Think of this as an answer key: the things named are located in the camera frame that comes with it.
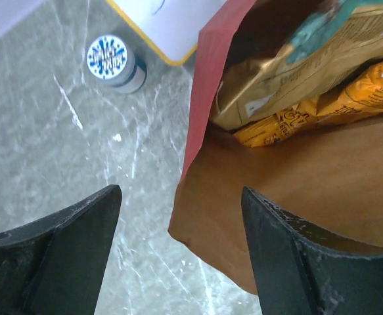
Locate orange kettle chips bag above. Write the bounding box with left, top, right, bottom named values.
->
left=233, top=61, right=383, bottom=148

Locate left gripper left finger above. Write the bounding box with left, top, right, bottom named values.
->
left=0, top=184, right=122, bottom=314

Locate small whiteboard yellow frame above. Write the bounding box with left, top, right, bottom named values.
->
left=105, top=0, right=228, bottom=67

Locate brown teal chips bag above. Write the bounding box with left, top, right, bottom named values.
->
left=210, top=1, right=383, bottom=130

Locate red brown paper bag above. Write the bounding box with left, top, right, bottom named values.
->
left=168, top=1, right=383, bottom=294

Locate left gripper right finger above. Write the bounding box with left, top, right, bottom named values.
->
left=242, top=187, right=383, bottom=314

